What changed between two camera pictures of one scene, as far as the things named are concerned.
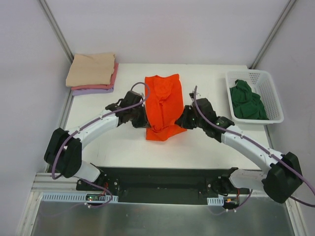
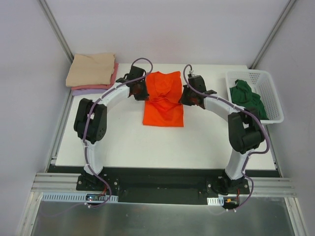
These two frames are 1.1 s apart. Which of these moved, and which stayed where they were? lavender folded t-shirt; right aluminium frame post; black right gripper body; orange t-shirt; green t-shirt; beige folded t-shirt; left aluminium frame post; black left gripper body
Moved: black right gripper body; orange t-shirt; black left gripper body
Stayed: right aluminium frame post; green t-shirt; lavender folded t-shirt; left aluminium frame post; beige folded t-shirt
